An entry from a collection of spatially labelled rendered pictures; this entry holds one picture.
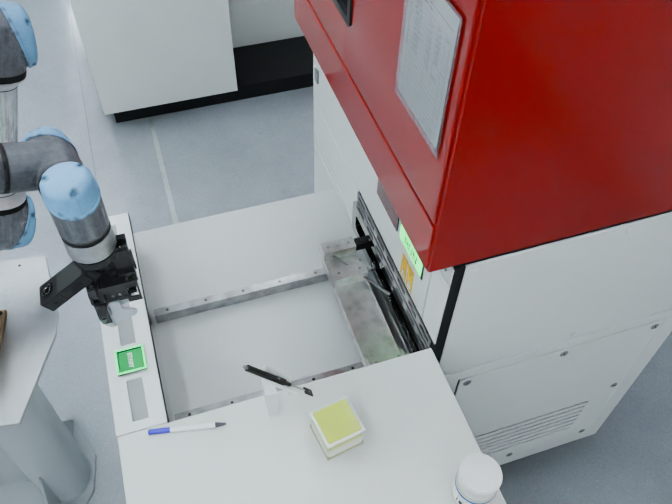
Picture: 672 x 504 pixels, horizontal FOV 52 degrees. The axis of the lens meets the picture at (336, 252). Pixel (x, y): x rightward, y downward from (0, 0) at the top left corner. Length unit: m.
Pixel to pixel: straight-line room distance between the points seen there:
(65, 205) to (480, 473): 0.76
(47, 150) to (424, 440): 0.80
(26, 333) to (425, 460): 0.93
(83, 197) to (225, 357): 0.65
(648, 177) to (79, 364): 1.98
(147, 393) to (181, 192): 1.76
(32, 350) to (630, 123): 1.28
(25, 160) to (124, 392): 0.51
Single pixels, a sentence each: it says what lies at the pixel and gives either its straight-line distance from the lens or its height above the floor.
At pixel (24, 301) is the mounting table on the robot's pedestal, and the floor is 0.82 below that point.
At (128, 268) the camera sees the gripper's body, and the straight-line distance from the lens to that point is 1.16.
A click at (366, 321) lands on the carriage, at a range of 1.52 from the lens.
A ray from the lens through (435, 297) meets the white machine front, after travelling 1.30.
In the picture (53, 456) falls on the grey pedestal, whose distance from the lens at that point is 2.13.
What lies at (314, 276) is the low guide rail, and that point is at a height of 0.85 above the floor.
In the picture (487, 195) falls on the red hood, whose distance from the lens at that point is 1.07.
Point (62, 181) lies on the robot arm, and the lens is 1.03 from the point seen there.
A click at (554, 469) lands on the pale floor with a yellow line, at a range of 2.43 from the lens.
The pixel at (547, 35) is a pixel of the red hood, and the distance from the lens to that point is 0.91.
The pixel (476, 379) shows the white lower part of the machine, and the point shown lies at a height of 0.76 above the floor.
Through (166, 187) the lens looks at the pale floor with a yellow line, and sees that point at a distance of 3.07.
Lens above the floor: 2.14
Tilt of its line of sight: 51 degrees down
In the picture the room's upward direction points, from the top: 2 degrees clockwise
